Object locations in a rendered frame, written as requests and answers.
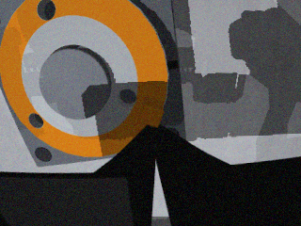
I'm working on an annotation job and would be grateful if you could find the orange round plate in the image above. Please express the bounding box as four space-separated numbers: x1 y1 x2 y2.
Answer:
0 0 169 157

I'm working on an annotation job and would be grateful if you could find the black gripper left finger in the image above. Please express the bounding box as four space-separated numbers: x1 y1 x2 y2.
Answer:
0 125 155 226

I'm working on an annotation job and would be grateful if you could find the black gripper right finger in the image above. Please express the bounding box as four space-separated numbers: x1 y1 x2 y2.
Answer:
154 124 301 226

